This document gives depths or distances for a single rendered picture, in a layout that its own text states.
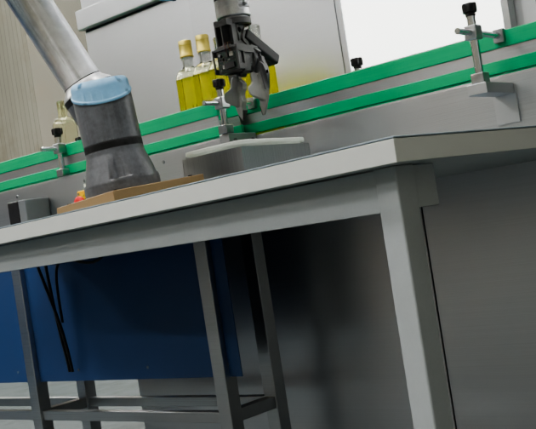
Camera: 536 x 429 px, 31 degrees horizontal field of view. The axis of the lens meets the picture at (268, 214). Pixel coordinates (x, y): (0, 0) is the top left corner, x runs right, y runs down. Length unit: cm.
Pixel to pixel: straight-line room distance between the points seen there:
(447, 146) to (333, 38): 104
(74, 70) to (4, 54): 657
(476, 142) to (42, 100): 696
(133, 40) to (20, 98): 557
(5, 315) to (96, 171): 113
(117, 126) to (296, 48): 68
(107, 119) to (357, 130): 54
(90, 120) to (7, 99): 672
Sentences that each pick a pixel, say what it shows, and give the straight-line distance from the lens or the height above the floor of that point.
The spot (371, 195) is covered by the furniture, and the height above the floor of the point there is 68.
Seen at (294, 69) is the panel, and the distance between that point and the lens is 243.
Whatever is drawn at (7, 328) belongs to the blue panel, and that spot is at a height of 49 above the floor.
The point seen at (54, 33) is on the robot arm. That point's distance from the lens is 209.
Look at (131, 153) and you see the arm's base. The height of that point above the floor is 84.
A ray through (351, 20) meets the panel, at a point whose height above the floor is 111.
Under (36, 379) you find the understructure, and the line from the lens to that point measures 286.
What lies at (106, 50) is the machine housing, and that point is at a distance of 296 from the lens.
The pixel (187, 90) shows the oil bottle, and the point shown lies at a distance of 246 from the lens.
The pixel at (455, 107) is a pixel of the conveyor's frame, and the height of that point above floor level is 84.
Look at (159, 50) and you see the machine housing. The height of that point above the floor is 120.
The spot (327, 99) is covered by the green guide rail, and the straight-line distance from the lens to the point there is 217.
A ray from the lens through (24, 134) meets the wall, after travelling 839.
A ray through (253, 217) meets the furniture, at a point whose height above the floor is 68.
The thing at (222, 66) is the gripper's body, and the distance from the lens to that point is 209.
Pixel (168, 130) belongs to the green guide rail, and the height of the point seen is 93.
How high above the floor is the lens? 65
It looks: 1 degrees up
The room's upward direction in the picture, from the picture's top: 9 degrees counter-clockwise
